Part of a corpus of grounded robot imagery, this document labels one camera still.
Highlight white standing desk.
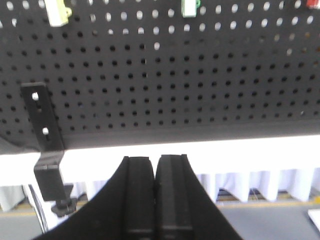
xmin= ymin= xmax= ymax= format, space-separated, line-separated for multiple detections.
xmin=0 ymin=134 xmax=320 ymax=233

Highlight black left pegboard clamp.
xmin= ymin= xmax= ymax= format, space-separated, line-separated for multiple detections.
xmin=20 ymin=82 xmax=77 ymax=218

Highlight red white toggle switch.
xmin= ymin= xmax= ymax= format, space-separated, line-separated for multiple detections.
xmin=306 ymin=0 xmax=320 ymax=10

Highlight black cables on desk leg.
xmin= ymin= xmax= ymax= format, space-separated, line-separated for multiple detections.
xmin=27 ymin=184 xmax=50 ymax=234

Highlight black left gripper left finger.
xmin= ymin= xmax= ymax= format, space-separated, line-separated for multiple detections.
xmin=36 ymin=156 xmax=155 ymax=240

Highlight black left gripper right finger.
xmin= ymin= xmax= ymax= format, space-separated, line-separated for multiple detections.
xmin=155 ymin=154 xmax=242 ymax=240

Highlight cream yellow toggle switch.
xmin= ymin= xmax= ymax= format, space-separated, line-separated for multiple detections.
xmin=44 ymin=0 xmax=72 ymax=27

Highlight black perforated pegboard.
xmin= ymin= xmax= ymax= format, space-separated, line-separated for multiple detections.
xmin=0 ymin=0 xmax=320 ymax=154

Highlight green white toggle switch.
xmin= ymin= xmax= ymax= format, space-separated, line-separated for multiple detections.
xmin=181 ymin=0 xmax=201 ymax=18

